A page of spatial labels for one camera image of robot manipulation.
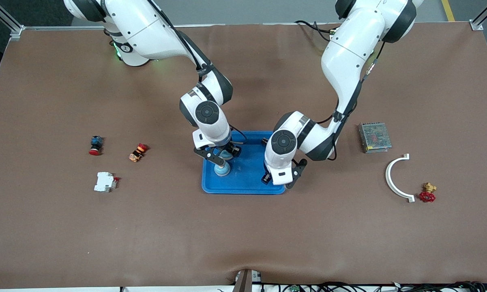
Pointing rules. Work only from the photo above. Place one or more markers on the blue call bell wooden base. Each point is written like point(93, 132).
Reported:
point(222, 170)
point(226, 155)

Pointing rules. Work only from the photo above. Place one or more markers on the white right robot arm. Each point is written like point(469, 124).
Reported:
point(146, 32)

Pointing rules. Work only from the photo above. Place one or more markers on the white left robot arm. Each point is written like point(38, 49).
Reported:
point(348, 52)

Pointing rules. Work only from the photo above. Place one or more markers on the blue plastic tray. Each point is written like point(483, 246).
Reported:
point(247, 178)

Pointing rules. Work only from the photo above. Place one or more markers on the brown table mat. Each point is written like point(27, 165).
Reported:
point(243, 235)

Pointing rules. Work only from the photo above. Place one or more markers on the metal mesh power supply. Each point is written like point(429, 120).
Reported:
point(374, 137)

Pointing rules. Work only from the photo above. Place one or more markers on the red pushbutton blue black body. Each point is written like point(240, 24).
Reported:
point(96, 142)

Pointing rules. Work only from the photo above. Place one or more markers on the white circuit breaker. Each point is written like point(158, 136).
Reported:
point(104, 182)

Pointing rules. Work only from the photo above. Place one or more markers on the orange red emergency stop switch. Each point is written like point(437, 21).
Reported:
point(137, 155)

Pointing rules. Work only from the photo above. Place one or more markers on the white curved plastic bracket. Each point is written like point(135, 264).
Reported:
point(387, 178)

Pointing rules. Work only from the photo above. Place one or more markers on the front camera mounting post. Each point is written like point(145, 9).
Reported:
point(244, 282)

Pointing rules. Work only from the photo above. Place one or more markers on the aluminium frame corner post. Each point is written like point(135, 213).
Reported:
point(476, 25)
point(17, 32)

